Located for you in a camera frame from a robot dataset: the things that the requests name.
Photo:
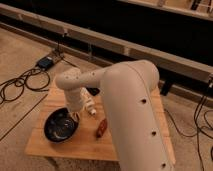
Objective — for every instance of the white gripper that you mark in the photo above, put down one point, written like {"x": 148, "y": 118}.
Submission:
{"x": 74, "y": 100}

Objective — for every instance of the black ceramic bowl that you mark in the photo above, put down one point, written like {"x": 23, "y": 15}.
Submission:
{"x": 60, "y": 126}

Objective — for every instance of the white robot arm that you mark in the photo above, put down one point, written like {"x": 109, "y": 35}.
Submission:
{"x": 126, "y": 97}

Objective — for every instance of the black object on table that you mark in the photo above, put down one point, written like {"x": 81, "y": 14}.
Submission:
{"x": 93, "y": 91}

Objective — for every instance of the red brown oblong object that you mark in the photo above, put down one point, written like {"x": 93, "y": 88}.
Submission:
{"x": 101, "y": 128}

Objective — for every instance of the black power adapter box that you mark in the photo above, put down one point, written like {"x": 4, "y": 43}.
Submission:
{"x": 45, "y": 63}

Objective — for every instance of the wooden table board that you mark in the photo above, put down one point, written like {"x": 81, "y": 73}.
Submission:
{"x": 83, "y": 144}

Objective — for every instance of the wooden shelf rail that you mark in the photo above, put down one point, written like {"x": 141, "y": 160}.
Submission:
{"x": 177, "y": 64}

